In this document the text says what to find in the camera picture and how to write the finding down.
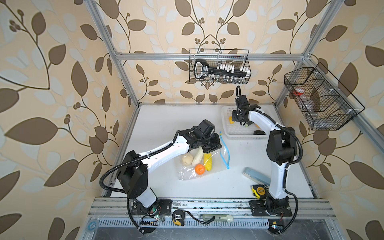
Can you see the orange toy fruit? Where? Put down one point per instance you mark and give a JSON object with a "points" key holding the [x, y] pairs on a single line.
{"points": [[200, 169]]}

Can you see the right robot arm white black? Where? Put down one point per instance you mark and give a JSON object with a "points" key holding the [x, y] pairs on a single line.
{"points": [[283, 148]]}

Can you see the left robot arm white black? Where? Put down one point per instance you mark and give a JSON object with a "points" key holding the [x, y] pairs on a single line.
{"points": [[133, 172]]}

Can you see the white plastic perforated basket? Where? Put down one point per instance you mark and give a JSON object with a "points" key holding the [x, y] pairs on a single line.
{"points": [[258, 126]]}

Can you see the yellow corn toy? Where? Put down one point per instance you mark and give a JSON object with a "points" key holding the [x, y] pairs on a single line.
{"points": [[208, 162]]}

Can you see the black tape measure on rail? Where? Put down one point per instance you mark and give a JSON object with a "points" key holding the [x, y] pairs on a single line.
{"points": [[178, 217]]}

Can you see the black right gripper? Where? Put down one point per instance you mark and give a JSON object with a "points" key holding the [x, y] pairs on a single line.
{"points": [[234, 117]]}

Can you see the clear zip bag blue zipper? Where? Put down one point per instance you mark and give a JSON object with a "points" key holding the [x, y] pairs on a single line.
{"points": [[221, 161]]}

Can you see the white radish with green leaves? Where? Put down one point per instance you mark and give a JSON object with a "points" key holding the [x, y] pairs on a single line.
{"points": [[198, 157]]}

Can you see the yellow black tape measure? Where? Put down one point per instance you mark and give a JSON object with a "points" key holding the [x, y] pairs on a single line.
{"points": [[259, 191]]}

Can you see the red item in wire basket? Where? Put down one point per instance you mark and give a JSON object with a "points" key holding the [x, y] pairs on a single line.
{"points": [[298, 92]]}

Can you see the black wire basket wall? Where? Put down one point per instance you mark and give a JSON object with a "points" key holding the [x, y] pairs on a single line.
{"points": [[237, 57], [327, 104]]}

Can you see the black wire basket back wall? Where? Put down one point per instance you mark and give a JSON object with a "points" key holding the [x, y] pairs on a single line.
{"points": [[237, 57]]}

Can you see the pale green utility knife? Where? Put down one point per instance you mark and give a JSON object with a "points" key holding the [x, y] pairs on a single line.
{"points": [[217, 217]]}

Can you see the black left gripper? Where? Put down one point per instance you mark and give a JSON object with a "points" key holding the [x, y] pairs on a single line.
{"points": [[217, 145]]}

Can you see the light blue case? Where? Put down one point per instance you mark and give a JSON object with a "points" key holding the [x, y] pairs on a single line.
{"points": [[256, 177]]}

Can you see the beige potato toy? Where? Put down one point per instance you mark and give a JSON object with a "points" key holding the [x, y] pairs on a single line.
{"points": [[187, 159]]}

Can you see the black tool in wire basket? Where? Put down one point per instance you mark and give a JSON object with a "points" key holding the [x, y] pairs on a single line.
{"points": [[202, 69]]}

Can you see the black wire basket right wall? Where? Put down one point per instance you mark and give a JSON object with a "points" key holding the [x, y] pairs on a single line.
{"points": [[327, 104]]}

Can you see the aluminium frame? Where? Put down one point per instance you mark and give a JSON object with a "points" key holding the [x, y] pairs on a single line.
{"points": [[302, 59]]}

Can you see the small yellow lemon toy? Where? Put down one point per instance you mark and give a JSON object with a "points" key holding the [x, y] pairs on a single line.
{"points": [[231, 120]]}

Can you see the dark eggplant toy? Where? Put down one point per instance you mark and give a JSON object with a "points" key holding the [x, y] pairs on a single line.
{"points": [[259, 133]]}

